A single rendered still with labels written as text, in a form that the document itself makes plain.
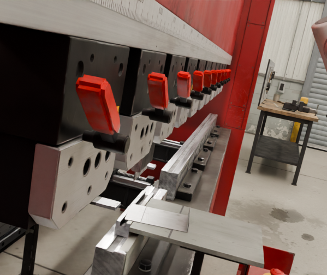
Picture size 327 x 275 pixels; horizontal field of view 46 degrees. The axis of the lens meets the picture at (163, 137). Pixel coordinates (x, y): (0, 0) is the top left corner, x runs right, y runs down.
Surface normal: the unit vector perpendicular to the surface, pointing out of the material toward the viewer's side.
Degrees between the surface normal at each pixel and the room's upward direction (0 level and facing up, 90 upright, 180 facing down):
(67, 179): 90
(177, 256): 0
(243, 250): 0
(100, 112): 139
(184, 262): 0
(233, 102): 90
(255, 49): 90
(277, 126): 90
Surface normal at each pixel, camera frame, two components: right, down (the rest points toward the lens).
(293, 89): -0.30, 0.15
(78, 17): 0.96, 0.22
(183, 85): -0.28, 0.84
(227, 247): 0.18, -0.96
